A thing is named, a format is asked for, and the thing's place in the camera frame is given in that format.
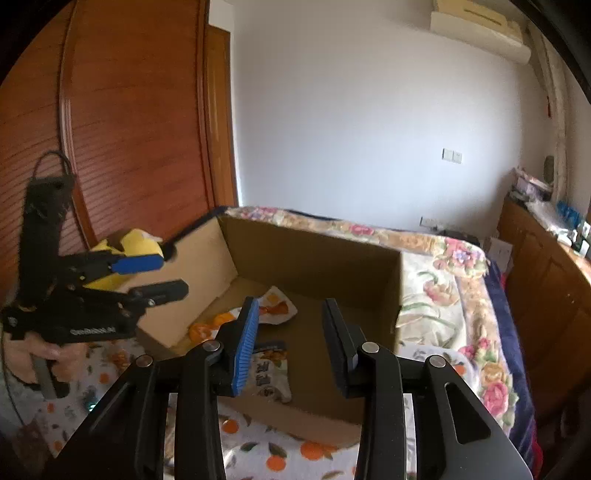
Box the yellow plush pillow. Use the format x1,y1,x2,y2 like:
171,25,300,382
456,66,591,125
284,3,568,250
90,228,165,291

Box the white orange-print snack packet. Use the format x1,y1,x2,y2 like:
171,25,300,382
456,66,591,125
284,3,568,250
235,286,298,326

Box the person's left hand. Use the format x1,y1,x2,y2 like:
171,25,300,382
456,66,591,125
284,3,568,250
4,335,88,385

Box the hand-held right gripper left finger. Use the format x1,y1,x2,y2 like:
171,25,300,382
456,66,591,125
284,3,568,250
44,296,259,480

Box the white wall pipe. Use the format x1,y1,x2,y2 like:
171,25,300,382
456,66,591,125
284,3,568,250
526,23,571,199

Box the blue packets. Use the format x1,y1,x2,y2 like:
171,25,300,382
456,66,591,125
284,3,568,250
556,200,581,227

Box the cardboard box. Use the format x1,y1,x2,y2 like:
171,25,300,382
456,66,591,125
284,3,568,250
117,206,404,450

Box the wooden wardrobe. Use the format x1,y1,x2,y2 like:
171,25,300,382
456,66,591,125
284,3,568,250
0,0,238,324

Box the pile of plastic bags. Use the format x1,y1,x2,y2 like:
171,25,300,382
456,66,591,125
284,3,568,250
510,166,557,217

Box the orange-fruit print bed sheet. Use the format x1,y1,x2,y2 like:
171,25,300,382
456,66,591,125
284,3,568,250
9,342,416,480

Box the orange snack packet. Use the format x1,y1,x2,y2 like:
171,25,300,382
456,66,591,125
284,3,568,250
188,311,236,344

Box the wooden cabinet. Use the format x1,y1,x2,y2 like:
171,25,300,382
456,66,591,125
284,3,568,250
496,196,591,416

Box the white air conditioner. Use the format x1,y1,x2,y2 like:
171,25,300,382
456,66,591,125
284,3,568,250
429,0,532,65

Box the dark blue blanket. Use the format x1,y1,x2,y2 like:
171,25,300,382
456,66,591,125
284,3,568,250
485,258,540,462

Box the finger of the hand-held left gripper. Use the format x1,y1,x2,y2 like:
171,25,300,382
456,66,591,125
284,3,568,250
111,279,190,309
85,253,166,280

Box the floral blanket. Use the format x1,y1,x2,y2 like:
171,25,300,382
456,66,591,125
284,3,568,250
224,205,536,439

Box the white grey-print snack packet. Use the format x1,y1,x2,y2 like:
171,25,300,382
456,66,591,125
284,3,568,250
242,340,294,404

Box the white box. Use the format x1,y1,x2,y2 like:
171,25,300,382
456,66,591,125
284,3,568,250
487,237,514,273

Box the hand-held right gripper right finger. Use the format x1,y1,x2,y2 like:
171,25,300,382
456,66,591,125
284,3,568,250
322,298,533,480

